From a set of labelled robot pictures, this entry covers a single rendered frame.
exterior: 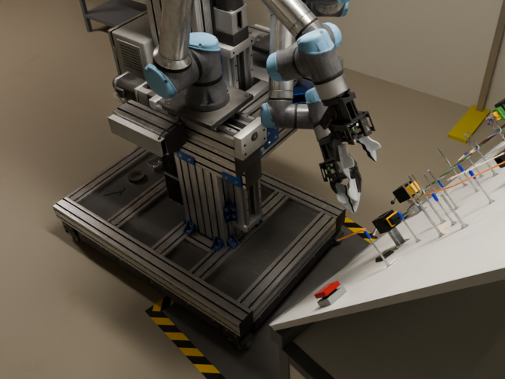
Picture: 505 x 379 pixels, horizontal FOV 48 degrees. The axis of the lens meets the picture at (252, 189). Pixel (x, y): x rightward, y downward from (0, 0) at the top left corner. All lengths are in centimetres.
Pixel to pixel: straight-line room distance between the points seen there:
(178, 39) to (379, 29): 266
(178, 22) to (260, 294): 133
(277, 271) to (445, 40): 207
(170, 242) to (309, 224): 68
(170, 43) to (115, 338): 154
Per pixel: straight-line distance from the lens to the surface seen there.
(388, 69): 425
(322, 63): 132
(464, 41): 393
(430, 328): 174
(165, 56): 169
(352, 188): 157
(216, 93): 187
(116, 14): 518
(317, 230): 274
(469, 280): 94
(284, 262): 260
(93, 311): 288
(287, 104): 171
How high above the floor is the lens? 220
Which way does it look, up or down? 42 degrees down
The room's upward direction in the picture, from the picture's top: 4 degrees counter-clockwise
